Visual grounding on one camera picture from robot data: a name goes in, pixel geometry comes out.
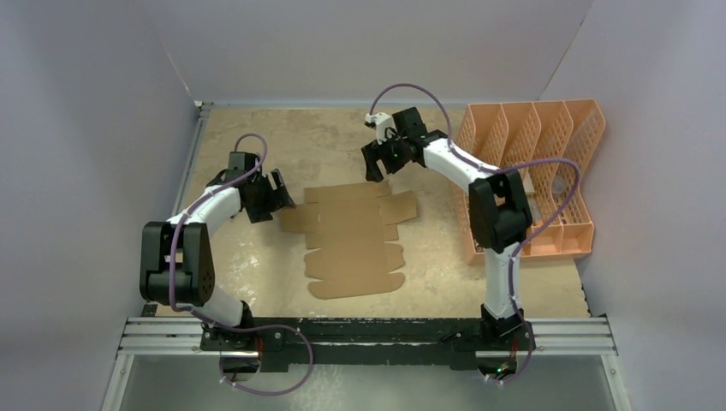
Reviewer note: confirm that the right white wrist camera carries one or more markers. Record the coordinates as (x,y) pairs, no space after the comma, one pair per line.
(381,122)

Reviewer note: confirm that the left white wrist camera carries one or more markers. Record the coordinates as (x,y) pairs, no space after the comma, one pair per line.
(242,161)

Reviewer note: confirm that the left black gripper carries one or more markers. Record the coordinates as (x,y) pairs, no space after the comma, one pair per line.
(263,213)

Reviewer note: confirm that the orange plastic file organizer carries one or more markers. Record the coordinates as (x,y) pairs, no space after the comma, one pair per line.
(505,134)

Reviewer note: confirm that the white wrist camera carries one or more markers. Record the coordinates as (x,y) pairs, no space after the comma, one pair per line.
(242,161)
(381,122)

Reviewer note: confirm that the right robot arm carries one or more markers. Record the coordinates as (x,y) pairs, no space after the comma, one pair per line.
(498,212)

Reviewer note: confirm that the brown cardboard box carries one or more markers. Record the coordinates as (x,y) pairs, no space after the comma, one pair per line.
(351,235)

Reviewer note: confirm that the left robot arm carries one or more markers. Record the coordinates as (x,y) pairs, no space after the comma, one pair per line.
(176,263)

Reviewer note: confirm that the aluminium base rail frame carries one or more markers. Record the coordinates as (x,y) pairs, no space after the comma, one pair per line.
(460,344)

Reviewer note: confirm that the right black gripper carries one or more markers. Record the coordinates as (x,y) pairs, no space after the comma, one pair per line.
(384,152)

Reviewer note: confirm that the purple round item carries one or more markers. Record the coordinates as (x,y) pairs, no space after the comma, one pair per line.
(559,185)

